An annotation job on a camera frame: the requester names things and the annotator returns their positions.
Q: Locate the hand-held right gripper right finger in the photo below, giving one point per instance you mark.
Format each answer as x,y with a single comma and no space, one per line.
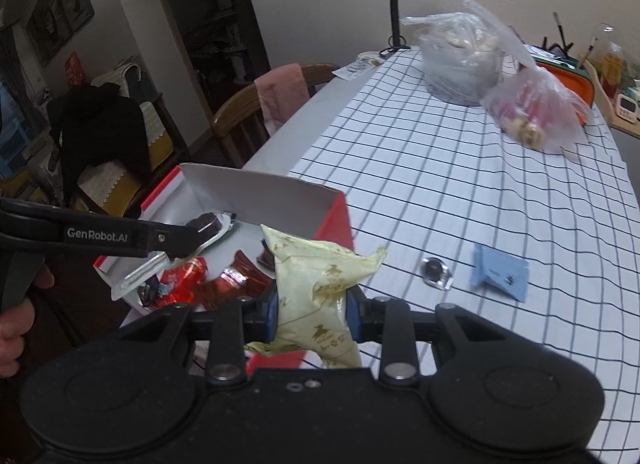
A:
352,316

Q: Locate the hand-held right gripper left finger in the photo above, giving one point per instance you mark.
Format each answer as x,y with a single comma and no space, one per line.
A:
272,314

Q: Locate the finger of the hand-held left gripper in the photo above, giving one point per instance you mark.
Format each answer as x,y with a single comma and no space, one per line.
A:
125,239

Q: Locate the clear plastic snack packet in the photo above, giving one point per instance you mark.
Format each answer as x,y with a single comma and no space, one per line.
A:
135,279

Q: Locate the dark red snack packet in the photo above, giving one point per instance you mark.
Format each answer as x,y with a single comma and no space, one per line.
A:
252,266

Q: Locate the cream snack packet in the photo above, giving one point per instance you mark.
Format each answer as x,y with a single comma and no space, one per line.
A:
305,274

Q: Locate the brown snack packet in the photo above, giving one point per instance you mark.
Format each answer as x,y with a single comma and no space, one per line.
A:
227,286

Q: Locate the orange-red shiny snack packet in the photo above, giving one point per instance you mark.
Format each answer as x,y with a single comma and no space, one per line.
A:
185,284

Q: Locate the red cardboard box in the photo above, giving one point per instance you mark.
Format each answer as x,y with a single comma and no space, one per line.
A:
260,199

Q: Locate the clear plastic bag of snacks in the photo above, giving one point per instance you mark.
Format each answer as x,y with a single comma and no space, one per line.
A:
540,104

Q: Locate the person's left hand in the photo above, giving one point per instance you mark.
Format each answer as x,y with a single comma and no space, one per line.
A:
15,339

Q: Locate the clear-wrapped chocolate cake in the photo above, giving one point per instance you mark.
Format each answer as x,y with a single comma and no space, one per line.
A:
436,271

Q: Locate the black garment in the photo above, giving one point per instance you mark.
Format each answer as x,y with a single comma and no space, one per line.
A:
100,134

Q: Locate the white checked tablecloth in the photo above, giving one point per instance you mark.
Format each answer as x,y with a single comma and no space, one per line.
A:
425,184

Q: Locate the blue-grey snack packet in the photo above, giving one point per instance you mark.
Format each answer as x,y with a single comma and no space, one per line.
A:
500,274

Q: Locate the wooden chair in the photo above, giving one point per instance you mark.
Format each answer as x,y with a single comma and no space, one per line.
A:
235,114

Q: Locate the red bag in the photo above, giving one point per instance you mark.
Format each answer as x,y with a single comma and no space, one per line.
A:
75,69

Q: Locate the pink cloth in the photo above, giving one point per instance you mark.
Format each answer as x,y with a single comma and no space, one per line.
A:
282,94

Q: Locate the dark bookshelf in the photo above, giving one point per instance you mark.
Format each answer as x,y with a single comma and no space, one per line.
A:
210,9

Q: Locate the small white paper packet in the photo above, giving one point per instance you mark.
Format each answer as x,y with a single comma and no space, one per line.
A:
357,66

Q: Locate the plastic-bagged grey bowl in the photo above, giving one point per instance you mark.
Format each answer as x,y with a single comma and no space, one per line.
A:
460,64

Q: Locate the orange container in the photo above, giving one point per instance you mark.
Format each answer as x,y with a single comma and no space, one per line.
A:
575,78

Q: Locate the wooden tray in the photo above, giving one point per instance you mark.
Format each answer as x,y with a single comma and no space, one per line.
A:
605,106

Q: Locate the white timer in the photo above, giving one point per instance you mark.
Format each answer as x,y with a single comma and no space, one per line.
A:
627,106

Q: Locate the amber drink bottle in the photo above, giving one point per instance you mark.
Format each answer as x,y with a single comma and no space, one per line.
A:
612,64

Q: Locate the framed wall picture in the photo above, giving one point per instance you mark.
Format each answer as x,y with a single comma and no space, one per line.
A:
65,4

